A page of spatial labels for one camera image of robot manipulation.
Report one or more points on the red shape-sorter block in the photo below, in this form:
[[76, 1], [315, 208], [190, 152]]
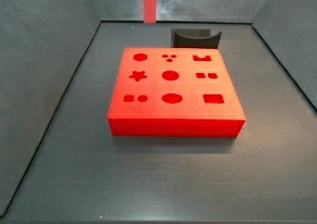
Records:
[[174, 92]]

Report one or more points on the black curved holder block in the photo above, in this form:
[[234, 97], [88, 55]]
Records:
[[194, 38]]

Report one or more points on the red vertical strip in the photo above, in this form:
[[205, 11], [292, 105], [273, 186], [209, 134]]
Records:
[[149, 11]]

